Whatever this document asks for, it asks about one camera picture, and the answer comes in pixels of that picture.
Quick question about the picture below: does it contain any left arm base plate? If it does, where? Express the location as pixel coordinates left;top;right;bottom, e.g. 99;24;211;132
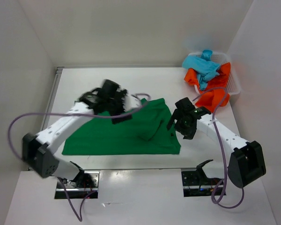
54;170;100;199

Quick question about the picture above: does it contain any green t shirt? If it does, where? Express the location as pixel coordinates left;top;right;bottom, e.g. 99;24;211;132
62;98;181;156

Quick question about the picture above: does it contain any orange t shirt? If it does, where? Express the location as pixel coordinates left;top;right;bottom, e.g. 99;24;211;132
184;62;231;113

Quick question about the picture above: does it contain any white plastic basket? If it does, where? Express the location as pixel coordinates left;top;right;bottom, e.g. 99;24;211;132
189;51;240;95

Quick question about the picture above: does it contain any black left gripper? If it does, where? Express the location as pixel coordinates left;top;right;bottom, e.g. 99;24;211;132
107;90;133;125

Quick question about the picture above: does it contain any light blue t shirt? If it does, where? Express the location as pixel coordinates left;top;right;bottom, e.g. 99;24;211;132
182;50;221;91

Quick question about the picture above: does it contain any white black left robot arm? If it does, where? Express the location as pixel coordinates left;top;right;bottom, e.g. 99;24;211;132
22;80;140;188

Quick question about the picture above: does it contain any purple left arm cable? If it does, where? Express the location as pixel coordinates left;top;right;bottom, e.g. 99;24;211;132
8;93;152;222

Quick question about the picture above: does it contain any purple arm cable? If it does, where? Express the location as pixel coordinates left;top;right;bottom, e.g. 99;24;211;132
192;87;245;209
8;93;152;222

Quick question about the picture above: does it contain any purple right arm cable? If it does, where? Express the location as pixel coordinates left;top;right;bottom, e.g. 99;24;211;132
192;87;245;209

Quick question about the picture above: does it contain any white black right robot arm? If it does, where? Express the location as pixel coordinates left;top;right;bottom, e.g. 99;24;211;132
167;97;266;188

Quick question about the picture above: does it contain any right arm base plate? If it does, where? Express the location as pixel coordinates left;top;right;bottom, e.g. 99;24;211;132
181;170;221;197

